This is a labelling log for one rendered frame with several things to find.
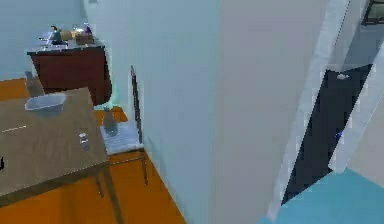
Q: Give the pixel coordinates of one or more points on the chair with pale seat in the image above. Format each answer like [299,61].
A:
[128,136]

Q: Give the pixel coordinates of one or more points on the grey glass vase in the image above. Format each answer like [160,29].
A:
[110,125]

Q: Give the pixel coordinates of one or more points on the small clear salt shaker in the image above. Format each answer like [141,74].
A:
[84,141]

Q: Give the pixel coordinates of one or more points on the dark red wooden cabinet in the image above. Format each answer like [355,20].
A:
[71,68]

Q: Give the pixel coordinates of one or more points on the brown box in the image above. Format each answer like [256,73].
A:
[84,39]

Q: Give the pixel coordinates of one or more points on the small purple bottle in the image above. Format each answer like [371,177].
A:
[88,29]

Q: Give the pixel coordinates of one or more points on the pale blue bowl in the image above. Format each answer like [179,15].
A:
[46,103]

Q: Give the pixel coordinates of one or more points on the brown wooden table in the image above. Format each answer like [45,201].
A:
[43,146]

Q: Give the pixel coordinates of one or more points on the grey glass bottle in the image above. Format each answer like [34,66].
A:
[33,85]

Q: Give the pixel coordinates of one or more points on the thin pale knife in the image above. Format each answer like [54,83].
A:
[14,128]

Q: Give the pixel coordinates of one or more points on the small black object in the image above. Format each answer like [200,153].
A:
[1,164]

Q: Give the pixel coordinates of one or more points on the dark framed window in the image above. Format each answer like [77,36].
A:
[375,12]

